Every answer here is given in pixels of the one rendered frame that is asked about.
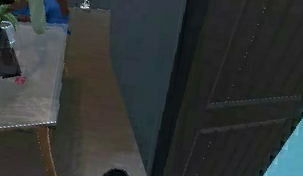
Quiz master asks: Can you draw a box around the grey top wooden table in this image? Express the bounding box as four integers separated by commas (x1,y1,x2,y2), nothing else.
0,14,86,176

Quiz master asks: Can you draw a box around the dark brown room door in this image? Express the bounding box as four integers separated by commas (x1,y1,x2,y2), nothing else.
151,0,303,176

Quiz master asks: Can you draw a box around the blue cushion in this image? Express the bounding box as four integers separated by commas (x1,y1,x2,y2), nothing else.
10,0,76,35

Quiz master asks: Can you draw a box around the green plant in white pot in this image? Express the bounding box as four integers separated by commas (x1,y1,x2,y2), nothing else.
0,0,28,47

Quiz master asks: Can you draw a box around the small silver object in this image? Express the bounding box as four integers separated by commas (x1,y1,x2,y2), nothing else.
79,0,92,10

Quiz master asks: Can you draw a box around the small red object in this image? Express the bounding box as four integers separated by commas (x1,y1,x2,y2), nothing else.
13,75,28,86

